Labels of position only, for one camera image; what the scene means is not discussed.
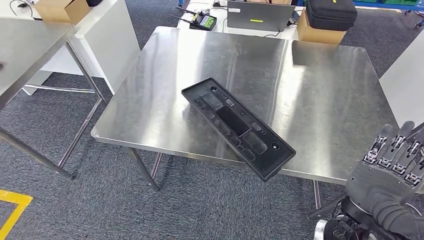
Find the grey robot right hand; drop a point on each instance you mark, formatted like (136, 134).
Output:
(374, 179)

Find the black plastic frame part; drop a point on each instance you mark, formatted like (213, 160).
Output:
(238, 129)

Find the stainless steel workbench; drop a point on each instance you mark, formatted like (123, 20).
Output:
(165, 99)

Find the white desk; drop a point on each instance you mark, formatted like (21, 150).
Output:
(288, 33)
(109, 39)
(404, 82)

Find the brown cardboard box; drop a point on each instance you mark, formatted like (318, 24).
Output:
(319, 36)
(63, 10)

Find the black carry case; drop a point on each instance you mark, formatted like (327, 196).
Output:
(331, 15)

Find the grey laptop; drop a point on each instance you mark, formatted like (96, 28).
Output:
(261, 15)

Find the black remote controller with screen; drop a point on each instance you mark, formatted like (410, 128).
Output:
(205, 21)

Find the yellow floor tape square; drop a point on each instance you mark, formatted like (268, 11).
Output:
(18, 200)

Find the stainless steel table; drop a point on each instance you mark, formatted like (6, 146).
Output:
(26, 46)

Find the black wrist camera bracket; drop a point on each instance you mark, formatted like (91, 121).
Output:
(326, 208)

